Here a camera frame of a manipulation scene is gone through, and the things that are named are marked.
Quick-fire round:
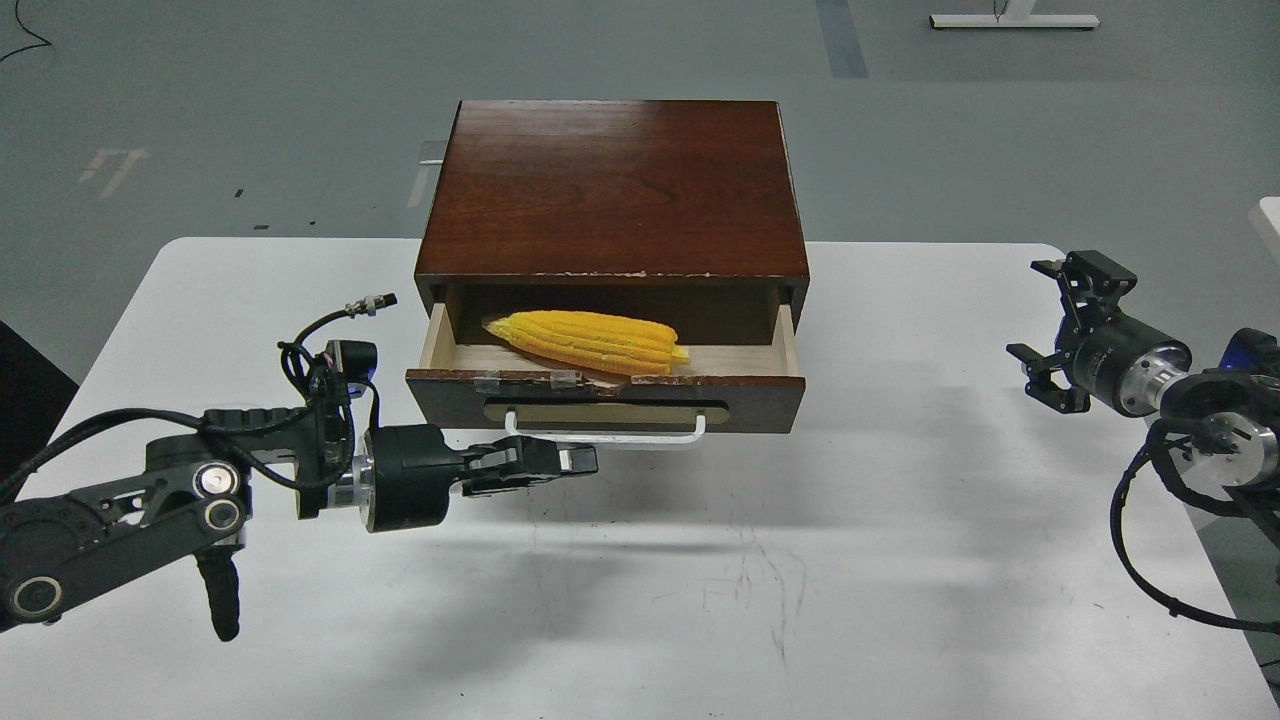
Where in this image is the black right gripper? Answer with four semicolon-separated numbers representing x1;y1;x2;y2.
1006;250;1192;418

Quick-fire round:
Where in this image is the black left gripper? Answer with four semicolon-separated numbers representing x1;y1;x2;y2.
361;424;599;533

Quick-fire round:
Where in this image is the yellow corn cob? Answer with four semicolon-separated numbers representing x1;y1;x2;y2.
483;310;691;375

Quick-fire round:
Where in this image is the wooden drawer with white handle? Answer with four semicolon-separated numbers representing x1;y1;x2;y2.
404;304;806;443

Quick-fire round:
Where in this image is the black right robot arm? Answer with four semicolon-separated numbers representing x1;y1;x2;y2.
1007;250;1277;541

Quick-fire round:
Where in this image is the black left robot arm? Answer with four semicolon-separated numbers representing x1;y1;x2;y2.
3;340;598;641

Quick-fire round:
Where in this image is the dark wooden cabinet box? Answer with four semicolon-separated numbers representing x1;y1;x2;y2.
413;100;810;345

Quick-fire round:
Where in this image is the white table leg base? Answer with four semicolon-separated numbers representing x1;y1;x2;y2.
929;1;1101;31

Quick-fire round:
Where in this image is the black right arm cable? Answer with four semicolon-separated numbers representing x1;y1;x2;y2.
1108;420;1280;635

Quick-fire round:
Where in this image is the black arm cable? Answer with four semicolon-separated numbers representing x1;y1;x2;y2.
278;292;399;401
1108;420;1280;635

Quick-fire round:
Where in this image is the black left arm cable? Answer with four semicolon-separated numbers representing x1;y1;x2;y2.
278;292;399;401

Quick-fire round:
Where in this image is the black floor cable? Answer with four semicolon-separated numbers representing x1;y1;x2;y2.
0;0;51;61

